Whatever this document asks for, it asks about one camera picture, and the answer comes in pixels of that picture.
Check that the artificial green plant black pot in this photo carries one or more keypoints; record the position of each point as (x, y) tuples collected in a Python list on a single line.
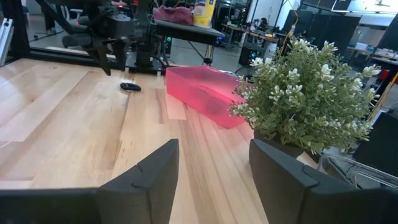
[(308, 102)]

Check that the yellow cylindrical container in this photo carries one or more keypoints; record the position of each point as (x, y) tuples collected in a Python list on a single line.
[(203, 12)]

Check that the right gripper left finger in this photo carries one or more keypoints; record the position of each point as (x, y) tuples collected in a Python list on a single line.
[(146, 193)]

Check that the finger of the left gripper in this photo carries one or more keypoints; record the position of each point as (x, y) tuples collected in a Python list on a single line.
[(101, 51), (120, 49)]

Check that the pink translucent plastic bin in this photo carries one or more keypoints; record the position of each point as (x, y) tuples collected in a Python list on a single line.
[(202, 90)]

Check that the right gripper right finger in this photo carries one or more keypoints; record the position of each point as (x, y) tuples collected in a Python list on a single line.
[(280, 186)]

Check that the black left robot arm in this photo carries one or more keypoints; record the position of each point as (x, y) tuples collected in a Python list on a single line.
[(146, 31)]

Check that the silver aluminium extrusion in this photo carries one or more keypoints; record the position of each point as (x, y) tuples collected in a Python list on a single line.
[(5, 40)]

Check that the clear plastic bin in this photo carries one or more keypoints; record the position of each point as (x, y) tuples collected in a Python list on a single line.
[(357, 174)]

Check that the black partition panel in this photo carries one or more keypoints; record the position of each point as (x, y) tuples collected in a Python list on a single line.
[(335, 31)]

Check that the black side desk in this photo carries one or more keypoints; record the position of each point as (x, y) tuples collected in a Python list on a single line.
[(186, 31)]

